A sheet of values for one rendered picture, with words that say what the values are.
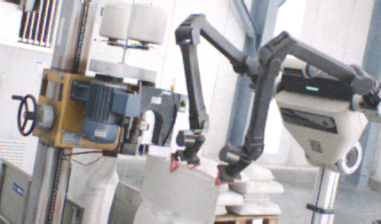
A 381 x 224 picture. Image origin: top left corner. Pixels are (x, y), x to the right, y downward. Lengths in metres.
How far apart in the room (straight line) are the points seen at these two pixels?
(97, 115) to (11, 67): 3.00
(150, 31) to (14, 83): 3.03
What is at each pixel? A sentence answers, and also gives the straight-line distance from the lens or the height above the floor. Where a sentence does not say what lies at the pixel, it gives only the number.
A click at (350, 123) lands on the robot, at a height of 1.35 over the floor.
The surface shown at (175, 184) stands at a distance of 2.36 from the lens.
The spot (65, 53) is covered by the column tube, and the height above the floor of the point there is 1.42.
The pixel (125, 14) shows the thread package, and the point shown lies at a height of 1.65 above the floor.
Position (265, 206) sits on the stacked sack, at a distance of 5.94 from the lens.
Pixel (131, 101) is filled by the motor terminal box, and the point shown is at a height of 1.28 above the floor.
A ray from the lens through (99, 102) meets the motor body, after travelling 2.25.
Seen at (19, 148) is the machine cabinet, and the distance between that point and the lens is 5.34.
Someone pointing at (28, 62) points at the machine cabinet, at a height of 1.30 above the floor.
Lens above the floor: 1.39
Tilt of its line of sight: 3 degrees down
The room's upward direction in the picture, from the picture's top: 10 degrees clockwise
